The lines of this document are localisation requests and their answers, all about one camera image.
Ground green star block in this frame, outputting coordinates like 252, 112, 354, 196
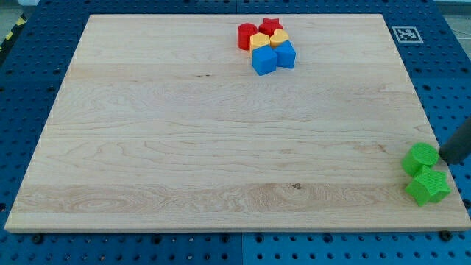
405, 166, 451, 207

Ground red star block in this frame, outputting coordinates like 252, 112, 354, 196
258, 18, 284, 36

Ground wooden board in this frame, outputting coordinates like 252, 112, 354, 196
5, 14, 470, 233

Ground blue cube block front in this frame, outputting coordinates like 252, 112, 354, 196
252, 46, 277, 76

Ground blue block rear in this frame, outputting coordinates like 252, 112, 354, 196
274, 40, 297, 68

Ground yellow hexagon block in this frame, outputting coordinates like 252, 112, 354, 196
249, 32, 270, 54

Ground red cylinder block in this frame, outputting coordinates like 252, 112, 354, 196
237, 23, 258, 50

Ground yellow heart block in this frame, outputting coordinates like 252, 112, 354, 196
270, 29, 289, 49

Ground green cylinder block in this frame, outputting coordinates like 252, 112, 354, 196
401, 142, 439, 176

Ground white fiducial marker tag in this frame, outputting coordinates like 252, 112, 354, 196
392, 26, 423, 43

